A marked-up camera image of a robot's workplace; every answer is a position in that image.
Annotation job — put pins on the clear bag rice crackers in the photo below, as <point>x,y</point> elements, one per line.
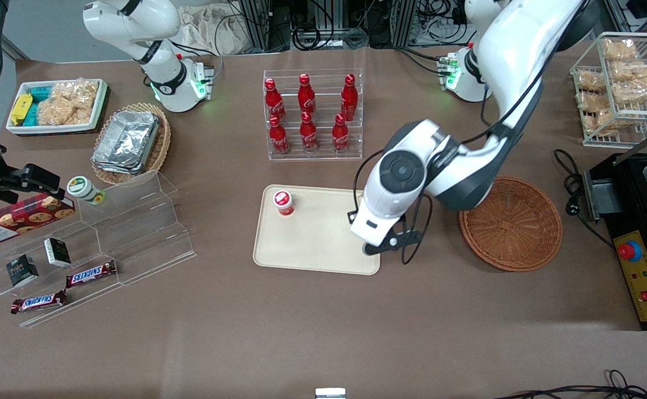
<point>63,112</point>
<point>77,90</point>

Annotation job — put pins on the beige cloth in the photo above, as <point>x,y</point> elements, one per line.
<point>207,30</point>

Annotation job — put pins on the small white metal object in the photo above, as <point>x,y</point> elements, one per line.
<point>330,393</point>

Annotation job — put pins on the small black white box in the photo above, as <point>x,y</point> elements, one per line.
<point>57,252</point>

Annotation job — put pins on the round brown wicker basket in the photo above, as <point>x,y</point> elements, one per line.
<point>517,227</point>

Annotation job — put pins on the yellow snack packet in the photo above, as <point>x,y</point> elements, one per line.
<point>21,108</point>

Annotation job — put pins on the beige plastic tray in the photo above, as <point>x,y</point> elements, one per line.
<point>312,238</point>

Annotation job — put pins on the grey metal bar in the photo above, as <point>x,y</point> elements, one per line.
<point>645,143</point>

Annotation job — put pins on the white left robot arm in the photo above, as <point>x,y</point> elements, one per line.
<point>517,50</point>

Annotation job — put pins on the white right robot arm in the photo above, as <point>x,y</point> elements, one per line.
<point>135,27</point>

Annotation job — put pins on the teal snack packet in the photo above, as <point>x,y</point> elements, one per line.
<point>32,115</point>
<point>41,91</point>

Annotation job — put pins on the red cola bottle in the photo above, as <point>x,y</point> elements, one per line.
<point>348,100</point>
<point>278,137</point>
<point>308,134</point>
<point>340,136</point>
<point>274,100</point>
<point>306,95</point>

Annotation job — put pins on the white rectangular bin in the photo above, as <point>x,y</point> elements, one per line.
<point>19,128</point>

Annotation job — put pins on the brown Snickers bar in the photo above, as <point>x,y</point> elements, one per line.
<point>38,302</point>
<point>91,274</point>

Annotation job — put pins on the clear acrylic bottle rack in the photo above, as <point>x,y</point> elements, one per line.
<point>323,155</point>

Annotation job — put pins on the clear bag fried snack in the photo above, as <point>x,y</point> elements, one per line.
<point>620,49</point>
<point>611,119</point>
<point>592,101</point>
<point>631,70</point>
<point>633,91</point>
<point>590,80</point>

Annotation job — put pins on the clear acrylic tiered stand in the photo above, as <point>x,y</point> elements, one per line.
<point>135,233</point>

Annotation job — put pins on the red lid small cup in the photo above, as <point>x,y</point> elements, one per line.
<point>283,201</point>

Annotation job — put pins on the oval light wicker basket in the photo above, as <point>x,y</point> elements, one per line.
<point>160,144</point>

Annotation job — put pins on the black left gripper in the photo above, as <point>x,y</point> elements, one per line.
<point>352,216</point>

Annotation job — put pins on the red tartan cookie box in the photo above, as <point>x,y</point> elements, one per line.
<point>24,219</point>

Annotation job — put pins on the black fryer machine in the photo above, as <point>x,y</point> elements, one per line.
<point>628,194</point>

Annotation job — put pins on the green lid small cup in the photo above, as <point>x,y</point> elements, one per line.
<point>82,188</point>

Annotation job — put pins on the aluminium frame post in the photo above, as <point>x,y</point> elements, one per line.
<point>404,22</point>
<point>260,25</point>

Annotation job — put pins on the silver foil container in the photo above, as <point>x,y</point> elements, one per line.
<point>129,138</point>

